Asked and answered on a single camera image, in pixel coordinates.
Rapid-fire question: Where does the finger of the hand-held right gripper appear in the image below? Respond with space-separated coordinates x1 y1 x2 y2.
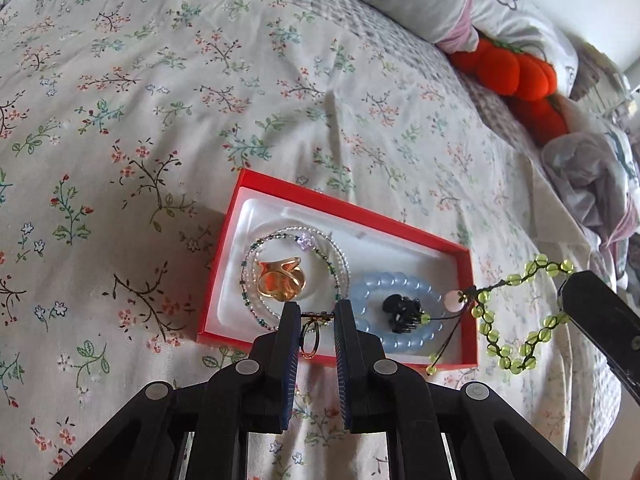
556 270 640 406

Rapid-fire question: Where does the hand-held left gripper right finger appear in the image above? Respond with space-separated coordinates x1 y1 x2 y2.
332 299 591 480

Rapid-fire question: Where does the crumpled white printed cloth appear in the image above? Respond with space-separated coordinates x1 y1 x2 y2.
542 110 640 291

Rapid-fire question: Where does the green bead cord bracelet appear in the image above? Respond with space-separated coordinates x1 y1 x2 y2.
425 255 576 375

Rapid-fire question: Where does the clear bead bracelet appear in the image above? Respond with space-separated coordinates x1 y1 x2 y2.
240 227 351 333

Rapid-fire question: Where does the blue bead bracelet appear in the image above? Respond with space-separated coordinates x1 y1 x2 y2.
347 270 448 356

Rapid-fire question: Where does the green seed bead bracelet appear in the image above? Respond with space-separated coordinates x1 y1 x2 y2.
241 237 341 331

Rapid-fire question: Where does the small gold hoop charm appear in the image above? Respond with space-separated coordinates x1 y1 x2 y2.
299 311 335 359

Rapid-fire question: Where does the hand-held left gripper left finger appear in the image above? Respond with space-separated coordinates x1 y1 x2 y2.
50 301 303 480

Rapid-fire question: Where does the red cardboard box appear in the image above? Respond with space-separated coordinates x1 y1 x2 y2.
196 168 479 368

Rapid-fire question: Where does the orange plush pumpkin toy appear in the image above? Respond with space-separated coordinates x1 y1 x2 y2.
446 35 568 146

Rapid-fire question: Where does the black hair claw clip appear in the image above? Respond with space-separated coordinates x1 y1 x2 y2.
382 294 426 335

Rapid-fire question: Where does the chunky gold ring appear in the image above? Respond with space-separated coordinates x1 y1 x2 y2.
256 256 307 303

